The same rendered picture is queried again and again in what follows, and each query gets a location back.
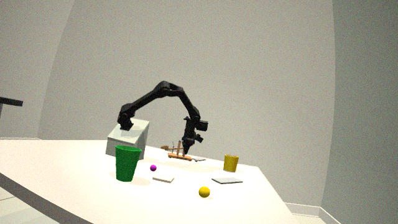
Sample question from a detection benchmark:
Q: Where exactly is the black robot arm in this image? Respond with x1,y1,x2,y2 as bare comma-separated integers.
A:
118,81,208,131

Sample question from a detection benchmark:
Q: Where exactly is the yellow cup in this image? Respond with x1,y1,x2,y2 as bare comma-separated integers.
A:
223,154,239,173

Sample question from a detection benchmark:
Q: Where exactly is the green plastic cup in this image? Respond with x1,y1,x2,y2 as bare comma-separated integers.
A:
116,145,141,182

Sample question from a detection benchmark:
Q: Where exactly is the yellow ball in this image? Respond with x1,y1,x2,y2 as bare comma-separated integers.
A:
198,186,210,198

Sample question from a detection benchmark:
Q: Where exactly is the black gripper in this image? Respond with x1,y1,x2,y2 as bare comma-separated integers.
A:
182,128,195,155

